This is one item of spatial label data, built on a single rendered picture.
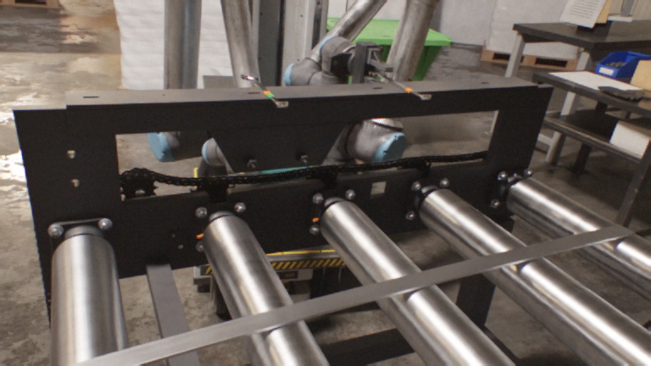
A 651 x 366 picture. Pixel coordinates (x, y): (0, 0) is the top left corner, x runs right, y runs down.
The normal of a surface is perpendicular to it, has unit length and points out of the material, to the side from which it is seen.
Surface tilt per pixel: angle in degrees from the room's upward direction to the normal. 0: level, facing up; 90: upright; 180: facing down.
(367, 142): 74
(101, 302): 20
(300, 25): 90
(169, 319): 0
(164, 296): 0
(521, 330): 0
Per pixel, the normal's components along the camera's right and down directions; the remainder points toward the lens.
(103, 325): 0.39, -0.87
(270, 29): 0.22, 0.46
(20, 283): 0.08, -0.89
